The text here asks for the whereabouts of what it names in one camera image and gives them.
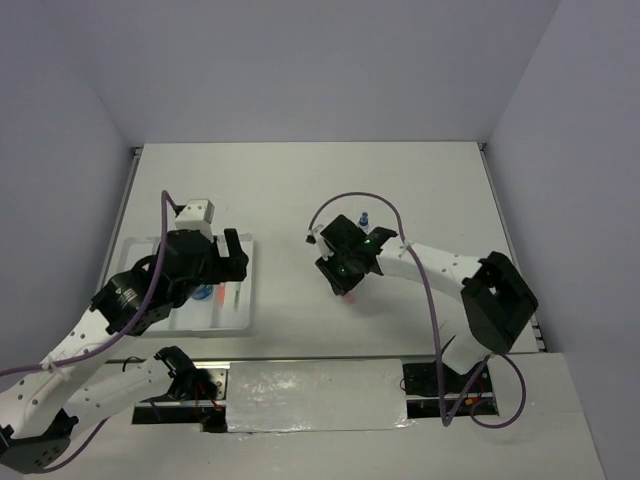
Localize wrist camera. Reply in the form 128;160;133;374
174;199;214;241
305;224;328;259

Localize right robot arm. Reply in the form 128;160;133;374
307;214;539;391

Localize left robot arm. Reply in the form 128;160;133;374
1;229;249;474

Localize blue slime jar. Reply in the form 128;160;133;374
191;285;214;300

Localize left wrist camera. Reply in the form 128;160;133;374
174;199;214;241

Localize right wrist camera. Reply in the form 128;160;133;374
305;224;328;259

